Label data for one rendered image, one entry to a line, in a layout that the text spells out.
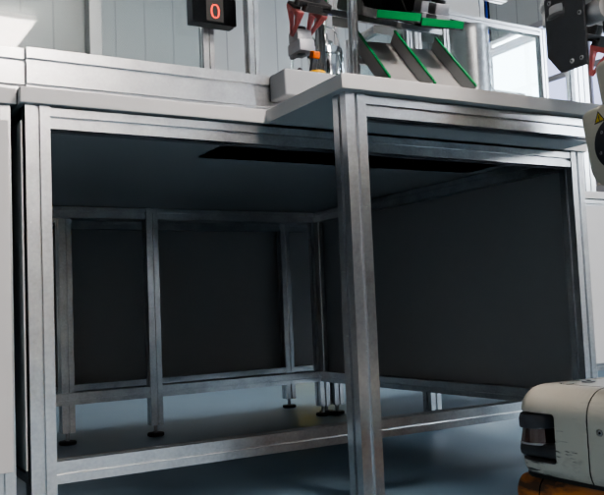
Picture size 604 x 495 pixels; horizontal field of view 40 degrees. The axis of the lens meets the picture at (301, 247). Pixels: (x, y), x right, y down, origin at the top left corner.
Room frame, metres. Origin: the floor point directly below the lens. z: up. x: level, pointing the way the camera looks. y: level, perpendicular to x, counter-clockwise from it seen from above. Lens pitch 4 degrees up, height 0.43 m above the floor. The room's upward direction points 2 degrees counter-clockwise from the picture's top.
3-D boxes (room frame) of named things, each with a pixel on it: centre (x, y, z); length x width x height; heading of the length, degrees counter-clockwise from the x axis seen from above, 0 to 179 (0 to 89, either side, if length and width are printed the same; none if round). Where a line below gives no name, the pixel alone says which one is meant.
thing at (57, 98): (2.46, 0.21, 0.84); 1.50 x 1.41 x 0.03; 121
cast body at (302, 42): (2.08, -0.02, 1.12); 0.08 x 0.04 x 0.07; 31
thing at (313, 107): (1.99, -0.30, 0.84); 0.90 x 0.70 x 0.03; 120
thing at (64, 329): (3.59, 0.00, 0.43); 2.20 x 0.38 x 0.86; 121
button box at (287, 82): (1.85, -0.05, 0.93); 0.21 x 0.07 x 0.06; 121
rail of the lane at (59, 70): (1.80, 0.14, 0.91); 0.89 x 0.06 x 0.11; 121
